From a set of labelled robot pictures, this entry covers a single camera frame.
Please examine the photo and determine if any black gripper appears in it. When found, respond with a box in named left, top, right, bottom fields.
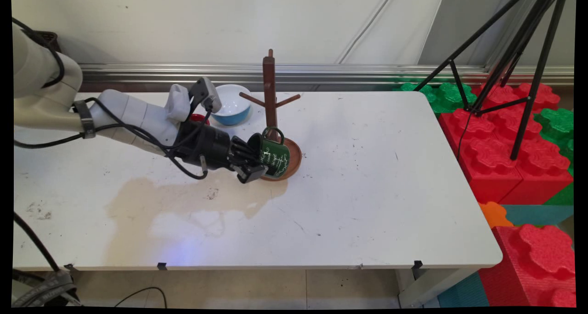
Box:
left=175, top=120, right=269, bottom=184

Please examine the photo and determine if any green mug with white print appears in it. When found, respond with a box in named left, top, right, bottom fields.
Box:
left=248, top=127, right=291, bottom=179

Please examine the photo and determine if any blue bowl white inside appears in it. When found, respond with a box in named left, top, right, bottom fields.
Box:
left=211, top=84, right=253, bottom=126

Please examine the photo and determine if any wooden mug tree stand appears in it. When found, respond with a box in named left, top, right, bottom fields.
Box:
left=239, top=49, right=303, bottom=182

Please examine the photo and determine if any green foam block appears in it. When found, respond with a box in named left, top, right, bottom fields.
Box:
left=533, top=108, right=575, bottom=177
left=393, top=82, right=478, bottom=114

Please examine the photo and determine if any white table leg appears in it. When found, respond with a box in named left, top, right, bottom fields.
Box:
left=396, top=268, right=479, bottom=309

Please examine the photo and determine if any dark brown box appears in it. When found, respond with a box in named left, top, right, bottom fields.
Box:
left=32, top=30, right=63, bottom=53

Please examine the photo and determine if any red foam block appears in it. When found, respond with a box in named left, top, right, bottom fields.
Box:
left=439, top=108, right=525, bottom=205
left=478, top=224, right=577, bottom=308
left=471, top=82, right=574, bottom=205

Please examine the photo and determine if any orange foam piece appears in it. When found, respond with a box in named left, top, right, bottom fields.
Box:
left=478, top=201, right=514, bottom=229

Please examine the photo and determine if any teal foam panel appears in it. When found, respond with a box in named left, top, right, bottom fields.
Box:
left=501, top=205, right=575, bottom=227
left=436, top=272, right=490, bottom=308

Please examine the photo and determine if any black tripod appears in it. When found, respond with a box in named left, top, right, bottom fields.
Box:
left=413, top=0, right=570, bottom=161

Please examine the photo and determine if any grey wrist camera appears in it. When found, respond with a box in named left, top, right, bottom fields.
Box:
left=188, top=77, right=223, bottom=114

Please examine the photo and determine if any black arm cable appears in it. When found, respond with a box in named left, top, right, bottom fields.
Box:
left=13, top=17, right=214, bottom=181

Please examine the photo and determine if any metal wall rail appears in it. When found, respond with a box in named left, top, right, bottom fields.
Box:
left=78, top=63, right=575, bottom=92

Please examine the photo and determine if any black floor cable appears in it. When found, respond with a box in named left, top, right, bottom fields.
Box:
left=113, top=286, right=169, bottom=309

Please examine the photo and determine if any black velcro strap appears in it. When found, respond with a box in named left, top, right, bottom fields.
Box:
left=73, top=100, right=96, bottom=139

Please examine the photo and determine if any white wall conduit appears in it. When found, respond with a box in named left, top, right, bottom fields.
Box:
left=337, top=0, right=398, bottom=65

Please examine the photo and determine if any thin black tripod cable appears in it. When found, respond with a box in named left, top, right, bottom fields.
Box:
left=457, top=113, right=475, bottom=161

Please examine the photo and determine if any thick black hanging cable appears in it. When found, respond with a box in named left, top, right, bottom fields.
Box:
left=12, top=211, right=61, bottom=273

